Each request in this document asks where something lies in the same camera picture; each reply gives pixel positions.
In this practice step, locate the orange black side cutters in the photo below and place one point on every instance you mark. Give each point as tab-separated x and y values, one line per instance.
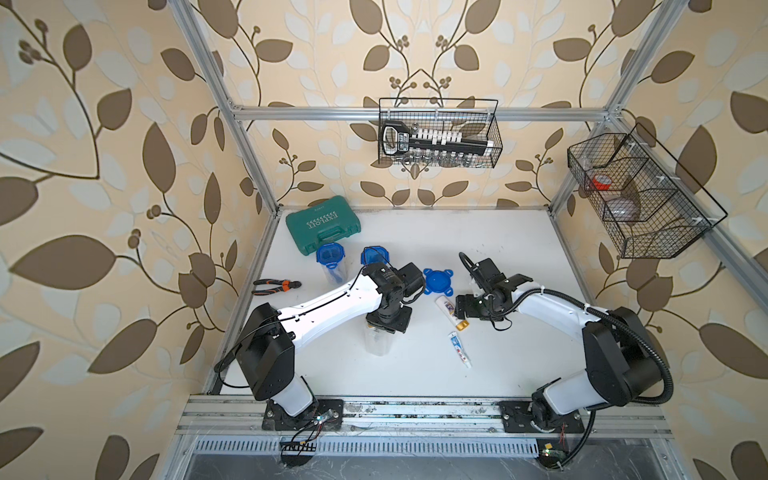
266	287

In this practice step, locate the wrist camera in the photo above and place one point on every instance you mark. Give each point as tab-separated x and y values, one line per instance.
413	280
487	275

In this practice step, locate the blue lid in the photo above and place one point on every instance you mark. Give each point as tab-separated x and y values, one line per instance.
330	255
438	282
374	254

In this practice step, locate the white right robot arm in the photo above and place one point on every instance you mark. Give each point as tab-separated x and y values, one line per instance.
622	365

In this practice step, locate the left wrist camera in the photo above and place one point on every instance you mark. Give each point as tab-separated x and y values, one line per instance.
413	280

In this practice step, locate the green plastic tool case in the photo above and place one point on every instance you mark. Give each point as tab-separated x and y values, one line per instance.
327	222

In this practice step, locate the black socket wrench set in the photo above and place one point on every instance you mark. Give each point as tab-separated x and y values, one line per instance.
397	139

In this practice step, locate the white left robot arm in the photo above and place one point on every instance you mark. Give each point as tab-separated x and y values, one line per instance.
265	350

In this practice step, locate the black wire basket wall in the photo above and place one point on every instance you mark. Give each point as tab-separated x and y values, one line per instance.
476	118
658	205

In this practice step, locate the white bottle purple label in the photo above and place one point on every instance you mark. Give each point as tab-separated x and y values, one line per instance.
448	309

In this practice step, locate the toothpaste tube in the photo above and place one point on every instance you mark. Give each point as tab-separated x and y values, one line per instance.
459	349

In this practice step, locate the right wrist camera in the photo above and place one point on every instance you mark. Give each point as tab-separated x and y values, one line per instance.
487	275

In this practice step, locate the blue lid front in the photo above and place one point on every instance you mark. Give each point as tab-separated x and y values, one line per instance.
374	254

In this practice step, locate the clear plastic container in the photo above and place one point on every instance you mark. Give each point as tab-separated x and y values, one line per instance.
378	342
336	273

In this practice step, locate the black wire basket back wall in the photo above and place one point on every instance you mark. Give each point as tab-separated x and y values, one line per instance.
476	118

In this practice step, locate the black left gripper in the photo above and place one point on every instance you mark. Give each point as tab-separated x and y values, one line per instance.
401	326

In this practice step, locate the aluminium frame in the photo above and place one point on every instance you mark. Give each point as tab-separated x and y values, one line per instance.
751	276

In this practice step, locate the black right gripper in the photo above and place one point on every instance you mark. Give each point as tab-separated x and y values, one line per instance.
467	307

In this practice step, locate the black wire basket right wall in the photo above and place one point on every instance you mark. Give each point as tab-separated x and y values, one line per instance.
658	205

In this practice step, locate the red tape roll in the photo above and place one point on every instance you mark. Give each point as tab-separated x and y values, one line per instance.
601	182

